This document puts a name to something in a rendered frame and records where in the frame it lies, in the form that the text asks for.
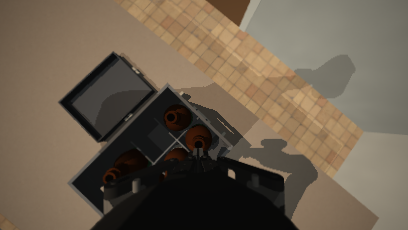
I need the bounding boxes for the brown glass bottle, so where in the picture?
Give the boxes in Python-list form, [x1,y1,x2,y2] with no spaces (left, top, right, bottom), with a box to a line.
[164,144,189,161]
[163,104,193,131]
[185,124,212,151]
[103,148,152,184]
[159,173,165,182]

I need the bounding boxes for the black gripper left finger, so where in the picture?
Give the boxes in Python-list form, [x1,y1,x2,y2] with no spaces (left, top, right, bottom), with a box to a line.
[104,148,198,215]

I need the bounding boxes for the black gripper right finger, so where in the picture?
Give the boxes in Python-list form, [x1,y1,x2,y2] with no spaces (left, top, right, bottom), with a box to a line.
[198,148,285,214]

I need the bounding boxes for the black rectangular tray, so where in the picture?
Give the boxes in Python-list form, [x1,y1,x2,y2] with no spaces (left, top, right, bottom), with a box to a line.
[58,51,155,143]

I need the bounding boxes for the dark grey crate with dividers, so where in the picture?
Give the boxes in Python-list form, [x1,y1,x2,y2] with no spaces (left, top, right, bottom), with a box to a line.
[67,83,233,217]

